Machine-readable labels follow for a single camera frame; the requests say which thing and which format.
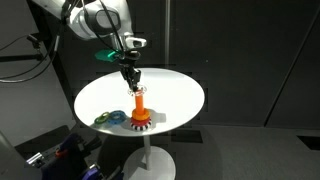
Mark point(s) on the black mounting platform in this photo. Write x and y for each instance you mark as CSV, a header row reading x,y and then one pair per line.
x,y
53,166

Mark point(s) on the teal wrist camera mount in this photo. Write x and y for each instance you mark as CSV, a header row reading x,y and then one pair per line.
x,y
106,55

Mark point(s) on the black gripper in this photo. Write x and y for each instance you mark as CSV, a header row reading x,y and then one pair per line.
x,y
130,68

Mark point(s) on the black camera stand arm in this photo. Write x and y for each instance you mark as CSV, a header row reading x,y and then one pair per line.
x,y
20,57

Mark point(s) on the blue clamp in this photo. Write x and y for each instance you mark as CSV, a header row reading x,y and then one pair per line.
x,y
34,159
91,173
71,142

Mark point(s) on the silver vertical pole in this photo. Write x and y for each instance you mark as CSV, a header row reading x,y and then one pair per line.
x,y
167,33

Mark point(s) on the orange stacking peg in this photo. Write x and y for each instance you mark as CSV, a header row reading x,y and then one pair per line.
x,y
139,103

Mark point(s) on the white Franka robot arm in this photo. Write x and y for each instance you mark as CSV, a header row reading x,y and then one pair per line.
x,y
96,20

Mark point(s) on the grey rounded housing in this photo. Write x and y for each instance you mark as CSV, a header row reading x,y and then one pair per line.
x,y
11,165

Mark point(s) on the white table pedestal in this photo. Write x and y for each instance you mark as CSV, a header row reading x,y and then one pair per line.
x,y
148,163

